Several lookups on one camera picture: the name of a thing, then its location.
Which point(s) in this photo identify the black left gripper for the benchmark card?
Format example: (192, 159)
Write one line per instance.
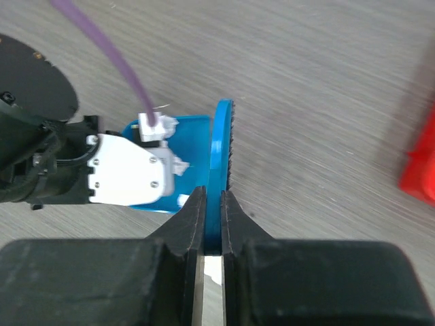
(44, 157)

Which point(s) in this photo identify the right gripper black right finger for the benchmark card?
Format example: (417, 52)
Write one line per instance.
(248, 254)

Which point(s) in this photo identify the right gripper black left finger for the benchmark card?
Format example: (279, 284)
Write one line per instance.
(178, 283)

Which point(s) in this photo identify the blue hand brush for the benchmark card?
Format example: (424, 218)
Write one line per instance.
(219, 174)

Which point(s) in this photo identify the blue plastic dustpan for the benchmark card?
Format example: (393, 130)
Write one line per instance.
(191, 143)

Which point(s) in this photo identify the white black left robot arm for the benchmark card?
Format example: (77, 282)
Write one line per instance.
(29, 80)

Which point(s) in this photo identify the paper scrap middle right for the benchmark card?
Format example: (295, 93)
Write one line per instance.
(213, 268)

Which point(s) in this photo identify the paper scrap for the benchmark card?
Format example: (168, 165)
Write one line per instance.
(180, 166)
(213, 268)

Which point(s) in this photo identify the paper scrap upper right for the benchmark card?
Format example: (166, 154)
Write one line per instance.
(180, 166)

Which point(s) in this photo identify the red plastic tray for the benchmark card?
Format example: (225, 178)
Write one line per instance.
(417, 178)

